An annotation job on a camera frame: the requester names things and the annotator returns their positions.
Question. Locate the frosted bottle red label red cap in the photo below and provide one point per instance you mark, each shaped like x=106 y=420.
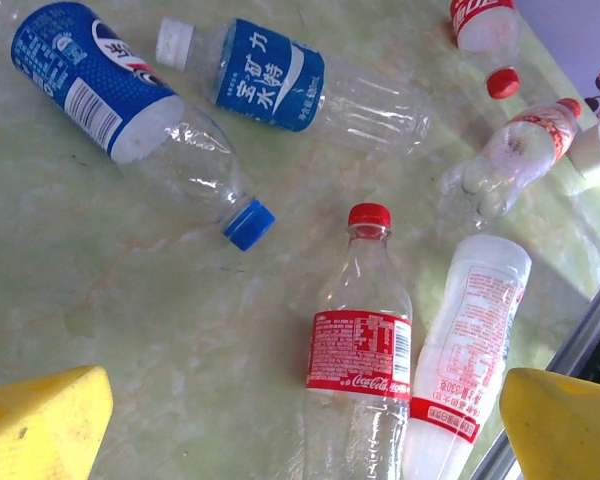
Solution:
x=485 y=35

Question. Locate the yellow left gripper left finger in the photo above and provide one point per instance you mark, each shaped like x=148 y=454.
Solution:
x=45 y=425

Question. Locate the white opaque bottle red cap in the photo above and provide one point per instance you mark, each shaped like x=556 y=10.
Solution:
x=470 y=325

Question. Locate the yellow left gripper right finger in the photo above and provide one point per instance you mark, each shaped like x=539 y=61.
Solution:
x=565 y=430

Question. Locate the blue-label water bottle white cap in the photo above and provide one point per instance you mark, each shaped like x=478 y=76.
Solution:
x=265 y=75

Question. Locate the blue Pepsi label bottle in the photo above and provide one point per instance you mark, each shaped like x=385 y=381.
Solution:
x=80 y=75

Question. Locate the aluminium table frame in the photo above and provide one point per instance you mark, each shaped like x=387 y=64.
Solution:
x=580 y=325

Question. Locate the clear Coca-Cola bottle red label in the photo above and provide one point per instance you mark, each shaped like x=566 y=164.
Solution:
x=360 y=350

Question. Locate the clear bottle patterned red-white label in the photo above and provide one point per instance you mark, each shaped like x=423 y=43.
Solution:
x=515 y=155

